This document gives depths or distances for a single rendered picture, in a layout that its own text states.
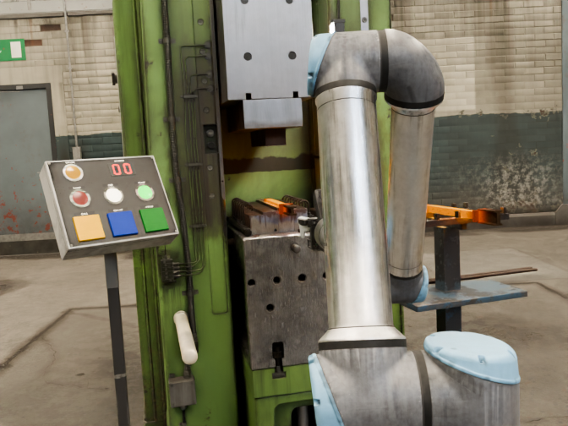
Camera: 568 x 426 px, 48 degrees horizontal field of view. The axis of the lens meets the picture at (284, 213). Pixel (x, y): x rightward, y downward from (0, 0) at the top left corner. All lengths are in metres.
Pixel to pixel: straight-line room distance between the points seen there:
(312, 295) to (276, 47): 0.83
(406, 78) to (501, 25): 7.48
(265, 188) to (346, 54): 1.49
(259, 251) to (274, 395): 0.50
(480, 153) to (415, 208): 7.11
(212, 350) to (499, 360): 1.45
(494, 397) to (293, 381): 1.24
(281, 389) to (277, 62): 1.10
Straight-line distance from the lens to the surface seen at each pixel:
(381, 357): 1.04
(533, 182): 8.73
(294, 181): 2.64
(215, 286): 2.29
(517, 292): 2.16
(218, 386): 2.39
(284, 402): 2.25
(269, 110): 2.13
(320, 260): 2.13
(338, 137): 1.13
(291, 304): 2.14
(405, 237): 1.42
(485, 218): 1.96
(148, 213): 1.93
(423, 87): 1.22
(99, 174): 1.96
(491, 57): 8.57
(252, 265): 2.08
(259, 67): 2.14
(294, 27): 2.18
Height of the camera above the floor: 1.21
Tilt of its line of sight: 6 degrees down
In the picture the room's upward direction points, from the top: 3 degrees counter-clockwise
